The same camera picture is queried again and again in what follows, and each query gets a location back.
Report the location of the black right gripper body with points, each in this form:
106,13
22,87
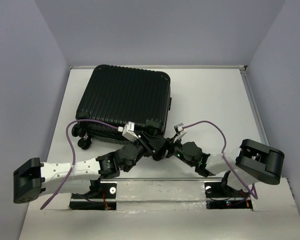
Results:
176,151

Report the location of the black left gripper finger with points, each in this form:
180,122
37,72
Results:
152,141
145,149

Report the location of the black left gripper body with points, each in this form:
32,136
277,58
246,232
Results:
150,145

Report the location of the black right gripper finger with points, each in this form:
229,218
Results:
169,142
160,153

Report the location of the black hard-shell suitcase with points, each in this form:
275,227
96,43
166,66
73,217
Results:
115,95

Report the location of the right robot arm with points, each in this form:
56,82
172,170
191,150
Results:
246,165

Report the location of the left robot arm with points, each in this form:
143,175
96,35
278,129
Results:
35,178

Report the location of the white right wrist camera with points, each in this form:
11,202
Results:
179,132

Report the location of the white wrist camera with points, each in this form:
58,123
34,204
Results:
179,132
129,132

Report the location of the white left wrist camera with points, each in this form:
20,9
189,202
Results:
129,132

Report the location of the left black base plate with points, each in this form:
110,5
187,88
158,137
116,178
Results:
102,196

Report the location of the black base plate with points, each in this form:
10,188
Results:
102,196
222,197

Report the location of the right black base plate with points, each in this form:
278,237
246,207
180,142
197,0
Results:
222,197

